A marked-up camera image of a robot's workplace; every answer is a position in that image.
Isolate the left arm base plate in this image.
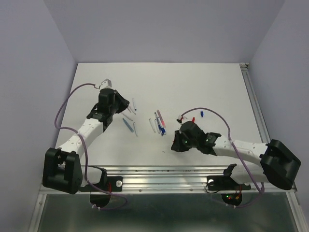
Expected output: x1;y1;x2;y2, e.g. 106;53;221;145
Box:
79;176;123;192

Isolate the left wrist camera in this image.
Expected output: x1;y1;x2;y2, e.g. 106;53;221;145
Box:
94;79;112;90

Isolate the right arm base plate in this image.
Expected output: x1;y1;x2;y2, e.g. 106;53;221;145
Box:
205;175;251;193

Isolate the purple cable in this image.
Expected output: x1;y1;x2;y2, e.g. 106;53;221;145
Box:
54;83;128;210
176;107;265;209

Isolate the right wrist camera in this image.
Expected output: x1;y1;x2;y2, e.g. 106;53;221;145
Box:
176;115;187;124

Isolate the aluminium frame rail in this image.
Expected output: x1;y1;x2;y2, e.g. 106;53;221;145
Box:
37;63;308;232

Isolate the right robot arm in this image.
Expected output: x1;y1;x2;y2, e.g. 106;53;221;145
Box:
171;121;301;190

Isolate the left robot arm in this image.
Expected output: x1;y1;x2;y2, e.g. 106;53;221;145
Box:
42;88;129;194

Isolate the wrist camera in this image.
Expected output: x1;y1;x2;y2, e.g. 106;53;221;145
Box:
94;79;112;90
176;115;187;124

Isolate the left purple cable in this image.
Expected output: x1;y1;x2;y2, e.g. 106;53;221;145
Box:
54;83;128;210

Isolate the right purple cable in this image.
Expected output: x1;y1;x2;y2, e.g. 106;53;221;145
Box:
176;107;265;209

